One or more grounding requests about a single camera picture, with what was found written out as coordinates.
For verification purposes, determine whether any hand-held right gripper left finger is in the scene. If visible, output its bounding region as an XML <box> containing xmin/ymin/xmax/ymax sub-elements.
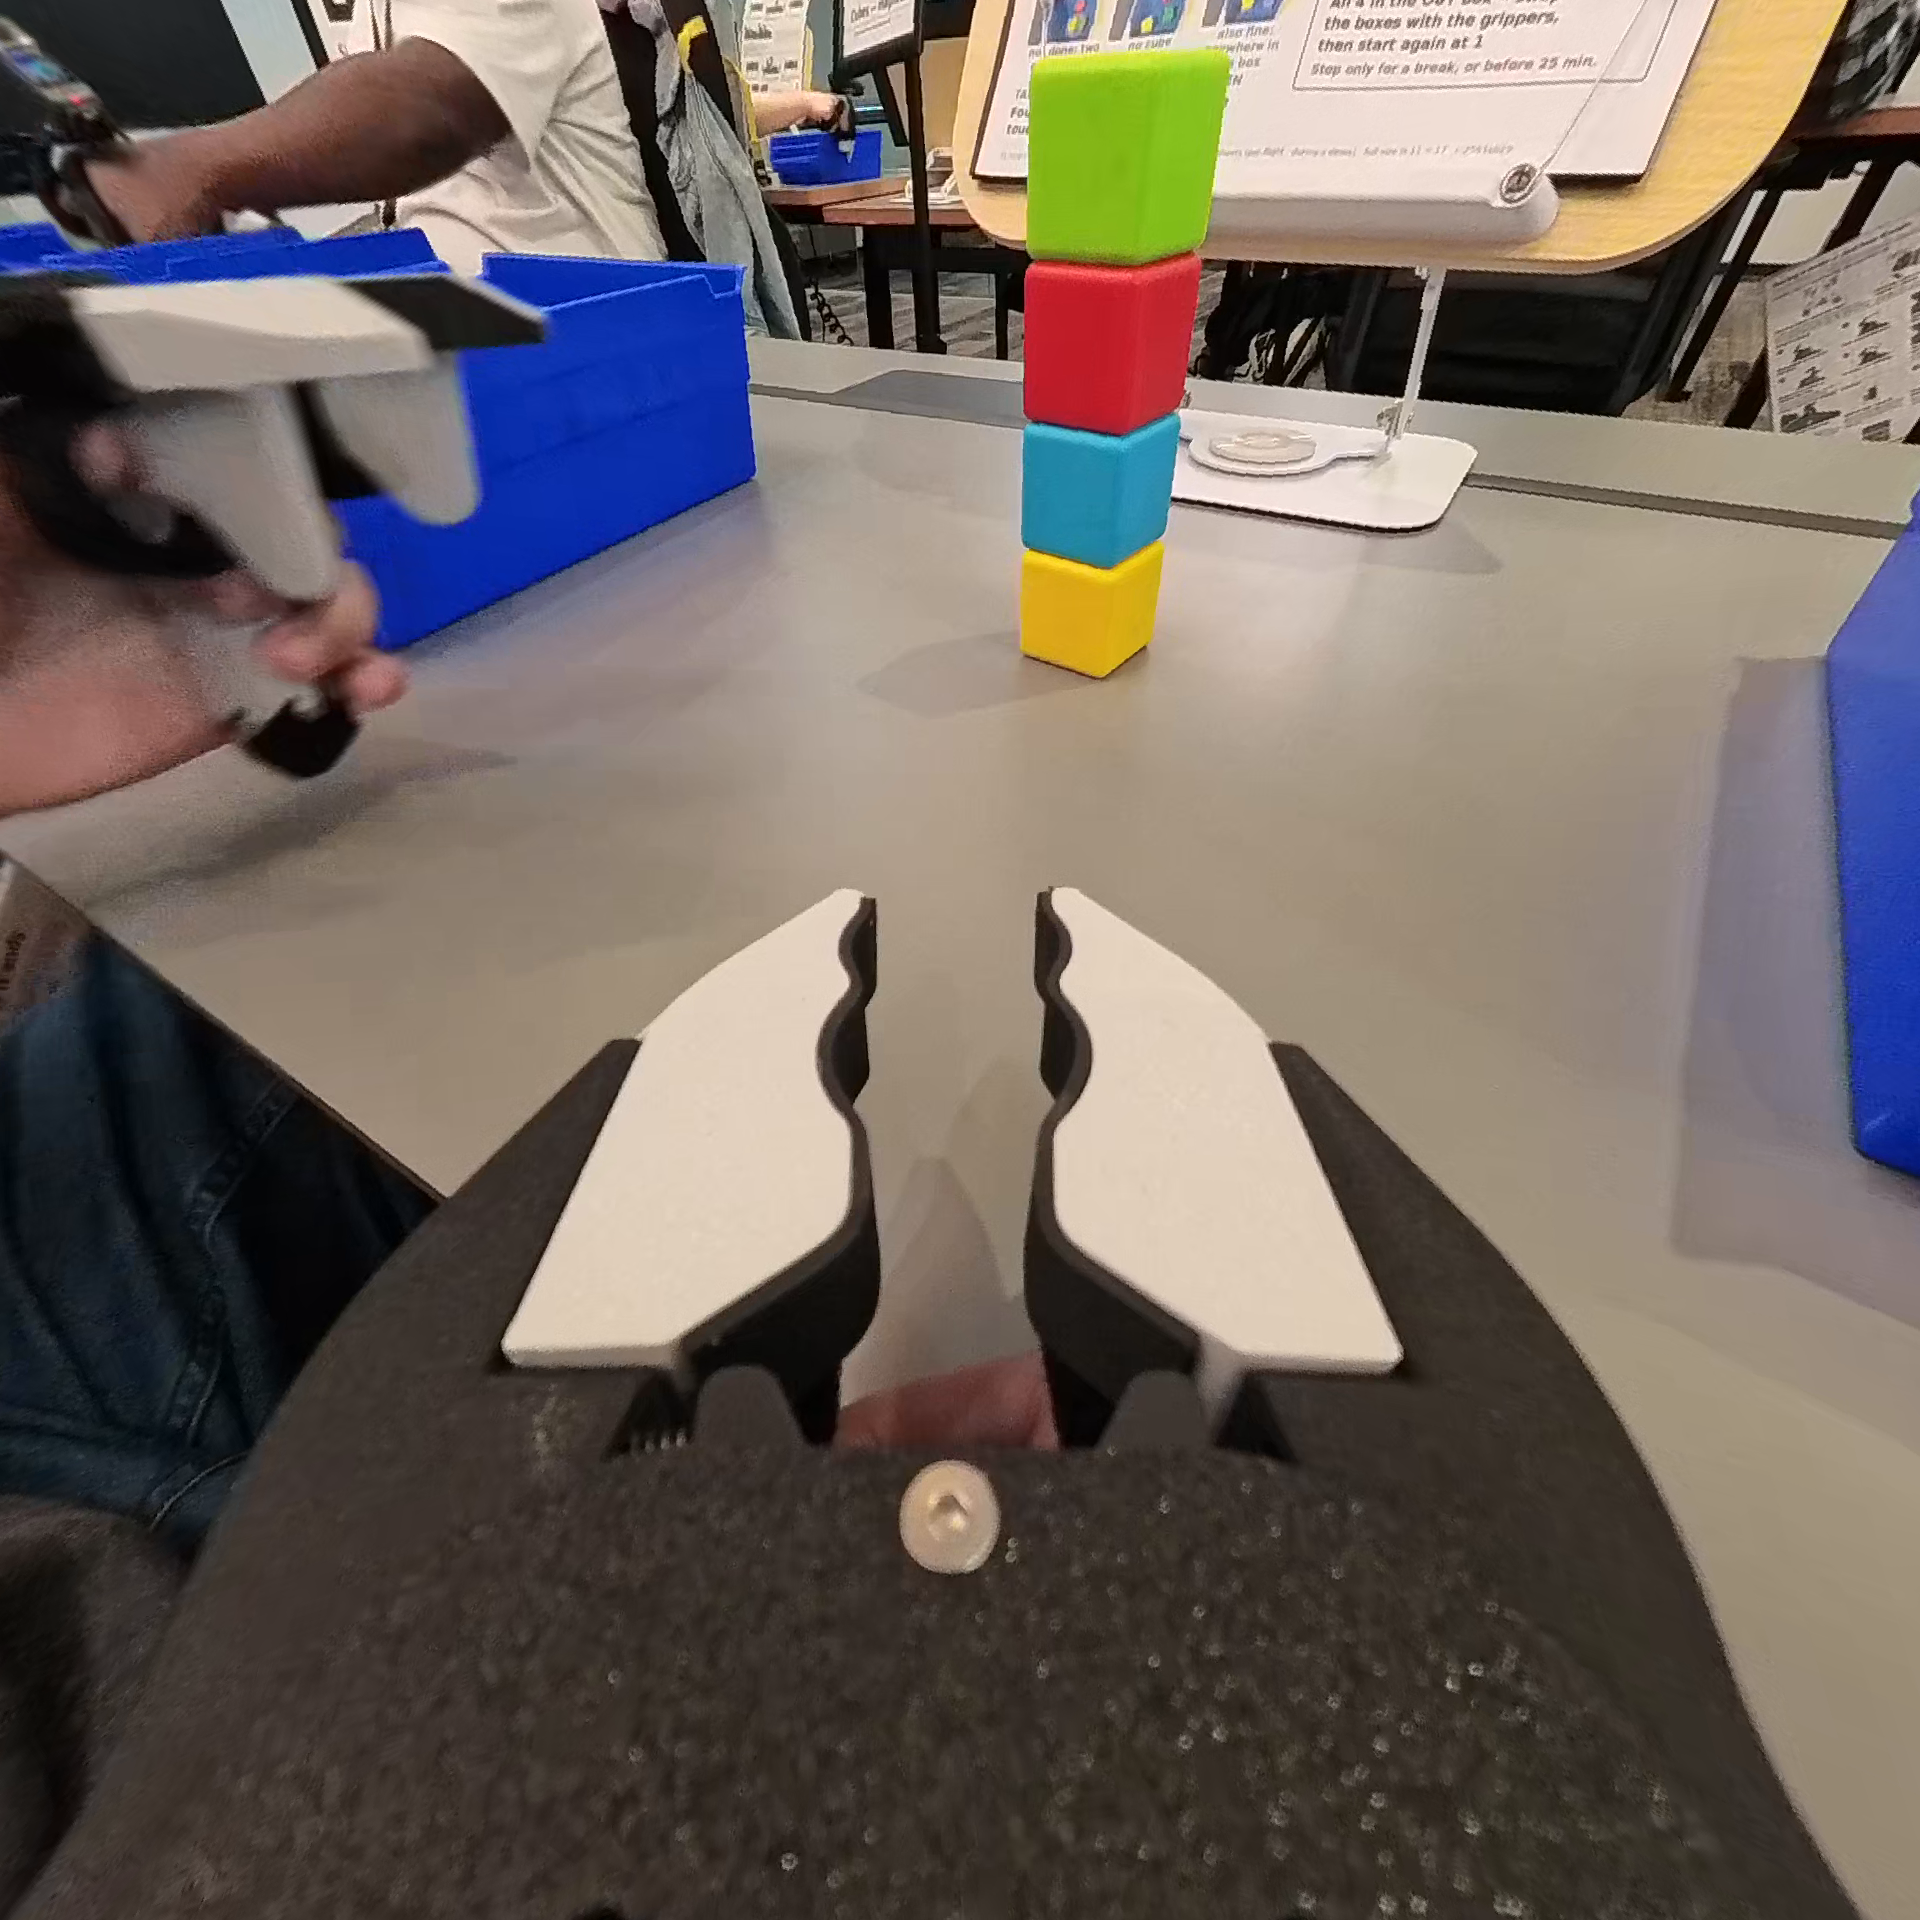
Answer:
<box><xmin>502</xmin><ymin>888</ymin><xmax>882</xmax><ymax>1371</ymax></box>

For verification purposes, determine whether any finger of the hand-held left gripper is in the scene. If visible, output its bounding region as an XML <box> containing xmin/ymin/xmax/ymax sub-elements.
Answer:
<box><xmin>305</xmin><ymin>365</ymin><xmax>484</xmax><ymax>529</ymax></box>
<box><xmin>66</xmin><ymin>270</ymin><xmax>549</xmax><ymax>607</ymax></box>

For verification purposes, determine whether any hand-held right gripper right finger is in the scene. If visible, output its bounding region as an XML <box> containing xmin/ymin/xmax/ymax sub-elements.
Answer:
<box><xmin>1024</xmin><ymin>888</ymin><xmax>1406</xmax><ymax>1451</ymax></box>

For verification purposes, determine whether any blue plastic bin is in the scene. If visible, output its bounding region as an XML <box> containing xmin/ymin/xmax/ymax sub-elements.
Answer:
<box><xmin>1823</xmin><ymin>492</ymin><xmax>1920</xmax><ymax>1180</ymax></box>
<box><xmin>332</xmin><ymin>253</ymin><xmax>759</xmax><ymax>653</ymax></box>
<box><xmin>0</xmin><ymin>223</ymin><xmax>440</xmax><ymax>289</ymax></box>

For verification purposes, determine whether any yellow cube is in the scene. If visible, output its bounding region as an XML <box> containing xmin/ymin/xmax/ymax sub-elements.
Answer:
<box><xmin>1018</xmin><ymin>540</ymin><xmax>1168</xmax><ymax>681</ymax></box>

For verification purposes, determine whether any light blue cube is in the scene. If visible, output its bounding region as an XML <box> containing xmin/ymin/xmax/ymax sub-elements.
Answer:
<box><xmin>1019</xmin><ymin>413</ymin><xmax>1184</xmax><ymax>571</ymax></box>

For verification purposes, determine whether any red cube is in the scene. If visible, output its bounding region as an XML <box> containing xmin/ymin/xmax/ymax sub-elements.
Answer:
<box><xmin>1022</xmin><ymin>253</ymin><xmax>1205</xmax><ymax>438</ymax></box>

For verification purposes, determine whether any green cube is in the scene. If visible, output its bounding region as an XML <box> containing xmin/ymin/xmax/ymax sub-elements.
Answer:
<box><xmin>1026</xmin><ymin>49</ymin><xmax>1232</xmax><ymax>269</ymax></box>

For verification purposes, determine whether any grey desk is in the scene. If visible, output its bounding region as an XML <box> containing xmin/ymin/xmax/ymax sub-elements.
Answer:
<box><xmin>0</xmin><ymin>336</ymin><xmax>1920</xmax><ymax>1920</ymax></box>

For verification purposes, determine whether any person's left hand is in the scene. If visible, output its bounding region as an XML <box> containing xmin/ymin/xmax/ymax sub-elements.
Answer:
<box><xmin>0</xmin><ymin>486</ymin><xmax>409</xmax><ymax>821</ymax></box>

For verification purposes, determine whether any grey jacket on chair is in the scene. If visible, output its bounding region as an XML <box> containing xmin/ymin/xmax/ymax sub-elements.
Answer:
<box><xmin>599</xmin><ymin>0</ymin><xmax>803</xmax><ymax>340</ymax></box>

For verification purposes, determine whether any small blue bin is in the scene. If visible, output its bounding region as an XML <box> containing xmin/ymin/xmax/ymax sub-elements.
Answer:
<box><xmin>767</xmin><ymin>127</ymin><xmax>887</xmax><ymax>190</ymax></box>

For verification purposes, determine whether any wooden side table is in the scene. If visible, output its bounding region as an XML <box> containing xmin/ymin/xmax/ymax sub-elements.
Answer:
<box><xmin>756</xmin><ymin>173</ymin><xmax>992</xmax><ymax>354</ymax></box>

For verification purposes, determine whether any white paper sign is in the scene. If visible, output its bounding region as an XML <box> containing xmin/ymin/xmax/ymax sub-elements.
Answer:
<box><xmin>742</xmin><ymin>0</ymin><xmax>820</xmax><ymax>97</ymax></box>

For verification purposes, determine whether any person's blue jeans leg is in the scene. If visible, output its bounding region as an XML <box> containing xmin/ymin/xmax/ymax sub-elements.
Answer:
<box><xmin>0</xmin><ymin>931</ymin><xmax>444</xmax><ymax>1563</ymax></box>

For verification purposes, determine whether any newspaper sheet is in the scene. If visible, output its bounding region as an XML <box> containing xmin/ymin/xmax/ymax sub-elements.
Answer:
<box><xmin>0</xmin><ymin>863</ymin><xmax>95</xmax><ymax>1039</ymax></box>
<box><xmin>1761</xmin><ymin>216</ymin><xmax>1920</xmax><ymax>445</ymax></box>

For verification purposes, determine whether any printed instruction sheet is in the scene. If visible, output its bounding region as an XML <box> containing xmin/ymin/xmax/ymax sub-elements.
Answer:
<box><xmin>972</xmin><ymin>0</ymin><xmax>1719</xmax><ymax>186</ymax></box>

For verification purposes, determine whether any wooden board document stand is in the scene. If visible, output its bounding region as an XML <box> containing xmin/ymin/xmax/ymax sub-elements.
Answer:
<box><xmin>951</xmin><ymin>0</ymin><xmax>1853</xmax><ymax>535</ymax></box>

